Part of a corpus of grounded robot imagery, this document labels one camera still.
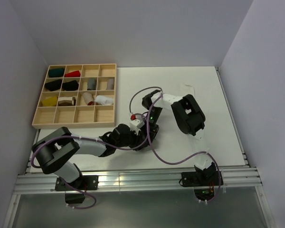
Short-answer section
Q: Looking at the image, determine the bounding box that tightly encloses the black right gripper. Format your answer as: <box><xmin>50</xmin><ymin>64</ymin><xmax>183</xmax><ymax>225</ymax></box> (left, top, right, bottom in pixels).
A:
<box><xmin>140</xmin><ymin>106</ymin><xmax>163</xmax><ymax>145</ymax></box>

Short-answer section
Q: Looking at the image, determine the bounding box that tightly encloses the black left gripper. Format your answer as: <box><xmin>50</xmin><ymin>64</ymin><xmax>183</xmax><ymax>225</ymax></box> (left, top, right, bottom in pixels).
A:
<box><xmin>115</xmin><ymin>128</ymin><xmax>147</xmax><ymax>152</ymax></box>

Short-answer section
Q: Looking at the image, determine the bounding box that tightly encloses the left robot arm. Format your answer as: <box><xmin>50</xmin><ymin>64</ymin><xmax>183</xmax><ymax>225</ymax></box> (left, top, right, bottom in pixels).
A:
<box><xmin>31</xmin><ymin>124</ymin><xmax>148</xmax><ymax>190</ymax></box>

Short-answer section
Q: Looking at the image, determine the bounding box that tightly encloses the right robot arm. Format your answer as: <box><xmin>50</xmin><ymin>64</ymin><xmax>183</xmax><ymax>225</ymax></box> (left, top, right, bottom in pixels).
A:
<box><xmin>142</xmin><ymin>90</ymin><xmax>223</xmax><ymax>186</ymax></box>

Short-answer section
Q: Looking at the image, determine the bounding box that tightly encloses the beige rolled sock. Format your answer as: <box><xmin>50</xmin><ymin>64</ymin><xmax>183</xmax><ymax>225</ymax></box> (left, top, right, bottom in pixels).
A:
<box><xmin>82</xmin><ymin>92</ymin><xmax>95</xmax><ymax>106</ymax></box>

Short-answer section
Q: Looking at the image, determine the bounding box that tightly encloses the light grey rolled sock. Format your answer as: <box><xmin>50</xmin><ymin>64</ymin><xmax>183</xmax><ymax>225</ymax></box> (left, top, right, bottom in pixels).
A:
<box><xmin>106</xmin><ymin>78</ymin><xmax>114</xmax><ymax>90</ymax></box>

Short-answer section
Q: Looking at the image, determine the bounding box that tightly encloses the wooden compartment tray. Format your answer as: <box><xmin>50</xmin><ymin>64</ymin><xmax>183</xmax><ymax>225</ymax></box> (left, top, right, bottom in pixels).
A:
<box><xmin>32</xmin><ymin>64</ymin><xmax>117</xmax><ymax>129</ymax></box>

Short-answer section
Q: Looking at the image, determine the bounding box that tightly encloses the white brown rolled sock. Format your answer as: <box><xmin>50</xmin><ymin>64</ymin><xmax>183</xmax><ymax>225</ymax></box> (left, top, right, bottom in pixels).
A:
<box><xmin>57</xmin><ymin>96</ymin><xmax>76</xmax><ymax>106</ymax></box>

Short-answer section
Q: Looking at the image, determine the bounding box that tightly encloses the black rolled sock right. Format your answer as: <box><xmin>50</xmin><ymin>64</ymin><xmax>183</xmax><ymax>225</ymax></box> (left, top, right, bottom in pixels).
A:
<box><xmin>62</xmin><ymin>80</ymin><xmax>79</xmax><ymax>91</ymax></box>

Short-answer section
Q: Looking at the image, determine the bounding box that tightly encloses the black rolled sock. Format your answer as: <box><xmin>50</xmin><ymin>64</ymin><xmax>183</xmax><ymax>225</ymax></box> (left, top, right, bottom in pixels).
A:
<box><xmin>62</xmin><ymin>80</ymin><xmax>79</xmax><ymax>91</ymax></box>
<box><xmin>44</xmin><ymin>79</ymin><xmax>62</xmax><ymax>92</ymax></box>

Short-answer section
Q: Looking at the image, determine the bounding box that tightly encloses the red rolled sock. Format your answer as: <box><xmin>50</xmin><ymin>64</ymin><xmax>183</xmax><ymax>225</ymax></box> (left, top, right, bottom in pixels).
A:
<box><xmin>64</xmin><ymin>70</ymin><xmax>81</xmax><ymax>77</ymax></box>

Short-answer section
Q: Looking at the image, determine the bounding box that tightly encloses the yellow rolled sock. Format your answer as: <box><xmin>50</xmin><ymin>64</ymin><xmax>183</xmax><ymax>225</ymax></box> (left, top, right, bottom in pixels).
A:
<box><xmin>42</xmin><ymin>96</ymin><xmax>58</xmax><ymax>107</ymax></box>

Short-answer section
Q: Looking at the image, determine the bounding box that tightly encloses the black rolled sock left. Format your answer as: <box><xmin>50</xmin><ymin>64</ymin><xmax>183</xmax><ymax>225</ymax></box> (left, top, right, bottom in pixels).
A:
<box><xmin>44</xmin><ymin>79</ymin><xmax>62</xmax><ymax>92</ymax></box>

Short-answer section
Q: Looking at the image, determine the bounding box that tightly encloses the dark green rolled sock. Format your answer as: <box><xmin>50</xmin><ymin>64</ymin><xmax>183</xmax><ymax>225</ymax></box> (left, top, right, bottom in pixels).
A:
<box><xmin>48</xmin><ymin>67</ymin><xmax>65</xmax><ymax>78</ymax></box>

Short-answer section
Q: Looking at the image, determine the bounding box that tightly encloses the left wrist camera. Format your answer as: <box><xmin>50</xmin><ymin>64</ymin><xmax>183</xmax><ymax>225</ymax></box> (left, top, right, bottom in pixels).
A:
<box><xmin>129</xmin><ymin>114</ymin><xmax>144</xmax><ymax>134</ymax></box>

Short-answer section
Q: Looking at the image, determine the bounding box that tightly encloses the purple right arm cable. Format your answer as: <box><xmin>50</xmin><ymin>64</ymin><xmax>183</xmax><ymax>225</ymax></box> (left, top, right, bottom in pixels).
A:
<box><xmin>129</xmin><ymin>86</ymin><xmax>223</xmax><ymax>205</ymax></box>

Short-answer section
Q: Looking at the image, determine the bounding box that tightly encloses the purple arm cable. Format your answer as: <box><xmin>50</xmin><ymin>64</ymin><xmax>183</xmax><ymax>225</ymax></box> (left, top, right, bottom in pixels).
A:
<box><xmin>129</xmin><ymin>86</ymin><xmax>223</xmax><ymax>205</ymax></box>
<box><xmin>31</xmin><ymin>114</ymin><xmax>150</xmax><ymax>210</ymax></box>

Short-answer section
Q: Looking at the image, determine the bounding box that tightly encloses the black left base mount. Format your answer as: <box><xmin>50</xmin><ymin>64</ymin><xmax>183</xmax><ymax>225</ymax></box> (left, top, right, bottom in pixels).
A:
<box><xmin>54</xmin><ymin>175</ymin><xmax>99</xmax><ymax>209</ymax></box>

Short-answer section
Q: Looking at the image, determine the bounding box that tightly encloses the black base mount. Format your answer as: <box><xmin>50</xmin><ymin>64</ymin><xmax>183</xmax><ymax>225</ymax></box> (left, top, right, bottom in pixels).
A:
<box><xmin>179</xmin><ymin>171</ymin><xmax>224</xmax><ymax>187</ymax></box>
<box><xmin>54</xmin><ymin>175</ymin><xmax>99</xmax><ymax>209</ymax></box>

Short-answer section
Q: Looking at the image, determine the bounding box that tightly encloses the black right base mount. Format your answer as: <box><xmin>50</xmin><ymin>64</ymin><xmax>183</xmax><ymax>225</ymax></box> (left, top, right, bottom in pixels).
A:
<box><xmin>179</xmin><ymin>171</ymin><xmax>224</xmax><ymax>187</ymax></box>

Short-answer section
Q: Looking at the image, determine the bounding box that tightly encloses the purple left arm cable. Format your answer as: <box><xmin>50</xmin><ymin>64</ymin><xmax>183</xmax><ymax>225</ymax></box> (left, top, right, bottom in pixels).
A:
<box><xmin>31</xmin><ymin>114</ymin><xmax>150</xmax><ymax>210</ymax></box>

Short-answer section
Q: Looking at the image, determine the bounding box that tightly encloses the aluminium frame rail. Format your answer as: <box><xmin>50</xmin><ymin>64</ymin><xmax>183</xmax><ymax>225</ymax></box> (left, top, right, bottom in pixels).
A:
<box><xmin>13</xmin><ymin>167</ymin><xmax>263</xmax><ymax>195</ymax></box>

